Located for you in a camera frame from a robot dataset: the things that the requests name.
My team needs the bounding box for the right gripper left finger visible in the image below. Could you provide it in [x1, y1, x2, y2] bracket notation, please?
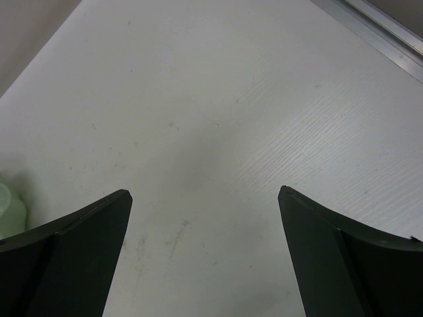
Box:
[1, 190, 133, 316]

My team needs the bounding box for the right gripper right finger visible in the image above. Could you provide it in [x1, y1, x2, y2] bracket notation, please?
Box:
[278, 186, 422, 316]

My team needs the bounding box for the green scalloped fruit bowl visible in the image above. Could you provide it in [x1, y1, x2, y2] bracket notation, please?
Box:
[1, 176, 28, 239]

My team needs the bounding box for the aluminium frame rail right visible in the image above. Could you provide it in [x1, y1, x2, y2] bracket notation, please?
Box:
[313, 0, 422, 82]

